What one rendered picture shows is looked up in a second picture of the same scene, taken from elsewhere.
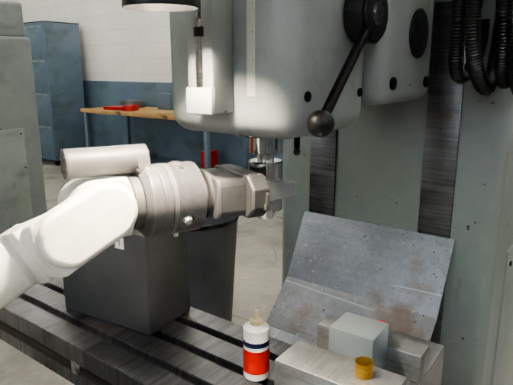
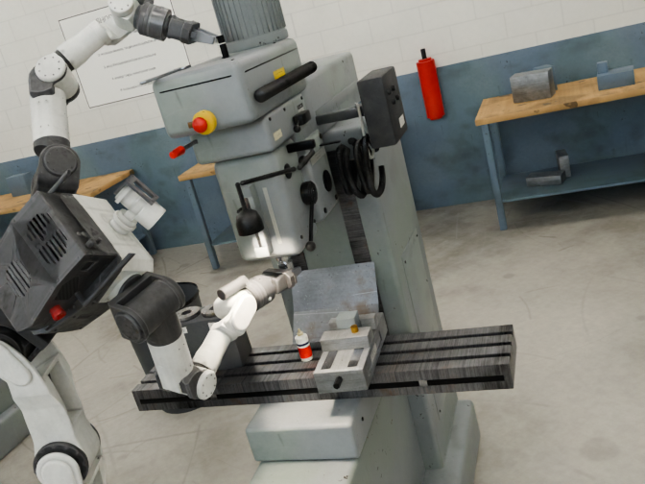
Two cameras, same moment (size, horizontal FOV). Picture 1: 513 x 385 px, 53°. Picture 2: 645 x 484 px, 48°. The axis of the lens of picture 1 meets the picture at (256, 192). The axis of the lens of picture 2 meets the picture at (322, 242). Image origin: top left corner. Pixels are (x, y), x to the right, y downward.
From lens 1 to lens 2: 1.53 m
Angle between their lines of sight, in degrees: 16
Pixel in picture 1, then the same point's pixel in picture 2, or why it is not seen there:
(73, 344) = not seen: hidden behind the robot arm
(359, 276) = (334, 297)
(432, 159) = (349, 226)
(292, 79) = (295, 233)
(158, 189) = (257, 290)
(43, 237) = (234, 322)
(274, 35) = (284, 221)
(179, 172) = (260, 280)
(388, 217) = (338, 260)
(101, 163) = (234, 289)
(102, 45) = not seen: outside the picture
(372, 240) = (333, 276)
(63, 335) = not seen: hidden behind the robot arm
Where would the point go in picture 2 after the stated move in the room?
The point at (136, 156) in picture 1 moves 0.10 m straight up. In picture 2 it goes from (244, 281) to (233, 249)
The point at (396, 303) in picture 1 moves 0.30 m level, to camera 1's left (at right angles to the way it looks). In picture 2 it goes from (357, 303) to (277, 334)
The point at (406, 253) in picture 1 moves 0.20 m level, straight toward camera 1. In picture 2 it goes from (353, 277) to (359, 298)
